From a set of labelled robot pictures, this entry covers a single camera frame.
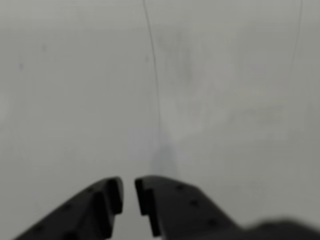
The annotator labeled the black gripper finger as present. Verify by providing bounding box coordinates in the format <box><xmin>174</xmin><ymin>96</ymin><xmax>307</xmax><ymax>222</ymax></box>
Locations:
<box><xmin>134</xmin><ymin>174</ymin><xmax>320</xmax><ymax>240</ymax></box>
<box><xmin>12</xmin><ymin>176</ymin><xmax>125</xmax><ymax>240</ymax></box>

